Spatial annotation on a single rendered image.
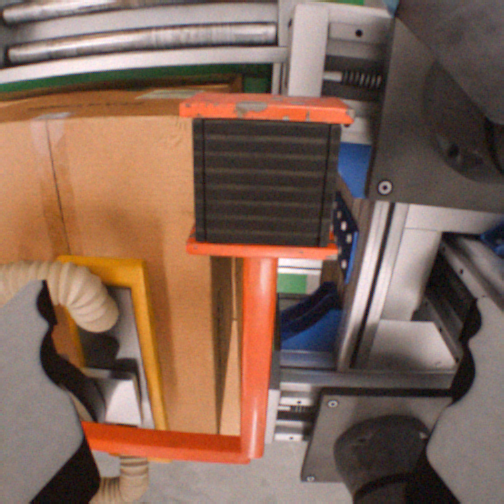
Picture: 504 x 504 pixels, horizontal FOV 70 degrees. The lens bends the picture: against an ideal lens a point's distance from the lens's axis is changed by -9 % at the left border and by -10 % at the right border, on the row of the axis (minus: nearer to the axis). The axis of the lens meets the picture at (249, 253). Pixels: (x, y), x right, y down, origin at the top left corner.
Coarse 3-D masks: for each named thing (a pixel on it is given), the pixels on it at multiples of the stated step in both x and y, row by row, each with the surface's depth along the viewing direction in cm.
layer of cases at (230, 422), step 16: (144, 80) 112; (160, 80) 107; (176, 80) 102; (192, 80) 99; (208, 80) 96; (224, 80) 94; (0, 96) 107; (16, 96) 96; (32, 96) 88; (240, 272) 123; (240, 288) 123; (240, 304) 124; (240, 320) 124; (240, 336) 124; (240, 352) 125; (240, 368) 125; (240, 384) 125; (224, 400) 122; (224, 416) 126; (224, 432) 130
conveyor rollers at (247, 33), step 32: (32, 0) 71; (64, 0) 71; (96, 0) 71; (128, 0) 71; (160, 0) 71; (192, 0) 72; (224, 0) 72; (256, 0) 72; (96, 32) 75; (128, 32) 74; (160, 32) 74; (192, 32) 74; (224, 32) 74; (256, 32) 74
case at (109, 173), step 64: (0, 128) 45; (64, 128) 45; (128, 128) 45; (0, 192) 49; (64, 192) 49; (128, 192) 49; (192, 192) 49; (0, 256) 54; (128, 256) 53; (192, 256) 53; (64, 320) 59; (192, 320) 58; (192, 384) 64
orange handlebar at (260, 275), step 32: (256, 288) 25; (256, 320) 26; (256, 352) 27; (256, 384) 29; (256, 416) 31; (96, 448) 34; (128, 448) 34; (160, 448) 33; (192, 448) 33; (224, 448) 34; (256, 448) 33
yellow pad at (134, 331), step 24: (96, 264) 39; (120, 264) 39; (144, 264) 39; (120, 288) 39; (144, 288) 40; (120, 312) 41; (144, 312) 41; (72, 336) 43; (96, 336) 42; (120, 336) 42; (144, 336) 43; (96, 360) 41; (120, 360) 44; (144, 360) 44; (144, 384) 46; (144, 408) 48
